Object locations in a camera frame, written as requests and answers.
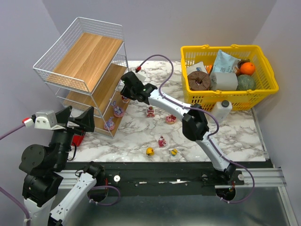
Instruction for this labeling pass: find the orange fruit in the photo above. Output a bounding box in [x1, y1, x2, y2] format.
[240, 62, 256, 76]

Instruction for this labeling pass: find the light blue snack bag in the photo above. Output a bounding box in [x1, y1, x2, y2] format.
[212, 50, 241, 73]

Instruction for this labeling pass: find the pink strawberry figure toy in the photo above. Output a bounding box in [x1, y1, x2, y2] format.
[158, 136, 167, 147]

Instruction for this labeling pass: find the white wire wooden shelf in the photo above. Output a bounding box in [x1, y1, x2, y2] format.
[33, 17, 129, 138]

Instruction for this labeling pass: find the white tissue packet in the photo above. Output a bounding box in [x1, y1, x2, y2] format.
[186, 61, 208, 75]

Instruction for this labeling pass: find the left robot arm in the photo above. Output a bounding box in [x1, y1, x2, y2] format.
[19, 106, 105, 226]

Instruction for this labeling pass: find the white bottle grey cap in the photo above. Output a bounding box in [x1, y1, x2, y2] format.
[210, 100, 232, 124]

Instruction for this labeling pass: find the black mounting rail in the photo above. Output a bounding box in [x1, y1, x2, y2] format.
[61, 161, 287, 197]

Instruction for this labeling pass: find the yellow duck toy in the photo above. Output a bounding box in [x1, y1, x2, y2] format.
[146, 147, 155, 156]

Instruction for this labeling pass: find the pink strawberry donut toy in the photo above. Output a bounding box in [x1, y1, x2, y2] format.
[165, 114, 177, 124]

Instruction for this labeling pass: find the red strawberry cake toy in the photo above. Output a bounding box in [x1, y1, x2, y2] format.
[146, 106, 155, 118]

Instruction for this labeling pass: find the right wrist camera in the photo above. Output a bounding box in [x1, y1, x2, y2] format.
[135, 66, 146, 82]

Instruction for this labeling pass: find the purple bunny pink donut toy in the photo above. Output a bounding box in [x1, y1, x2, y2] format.
[103, 116, 115, 131]

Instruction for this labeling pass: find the yellow plastic basket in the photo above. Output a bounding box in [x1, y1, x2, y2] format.
[181, 44, 279, 111]

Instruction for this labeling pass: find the purple figure orange donut toy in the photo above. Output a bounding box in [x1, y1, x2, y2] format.
[121, 96, 130, 104]

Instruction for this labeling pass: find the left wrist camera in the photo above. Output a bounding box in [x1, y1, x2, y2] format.
[22, 110, 58, 130]

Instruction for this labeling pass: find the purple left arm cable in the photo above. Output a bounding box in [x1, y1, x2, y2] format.
[0, 122, 31, 226]

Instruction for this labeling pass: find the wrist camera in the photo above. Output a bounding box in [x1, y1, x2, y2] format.
[22, 110, 58, 130]
[135, 66, 146, 82]

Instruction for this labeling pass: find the red bell pepper toy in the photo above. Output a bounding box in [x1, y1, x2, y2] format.
[71, 134, 85, 147]

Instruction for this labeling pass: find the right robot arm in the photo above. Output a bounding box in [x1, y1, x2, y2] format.
[121, 72, 236, 181]

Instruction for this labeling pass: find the white paper roll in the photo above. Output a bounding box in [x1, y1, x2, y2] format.
[210, 72, 238, 91]

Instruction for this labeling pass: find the yellow minion toy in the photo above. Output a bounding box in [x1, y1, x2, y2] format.
[170, 149, 178, 156]

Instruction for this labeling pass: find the green melon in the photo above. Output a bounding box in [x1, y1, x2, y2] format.
[237, 74, 256, 91]

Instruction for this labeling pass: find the brown chocolate donut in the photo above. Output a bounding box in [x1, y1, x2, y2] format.
[187, 71, 211, 91]

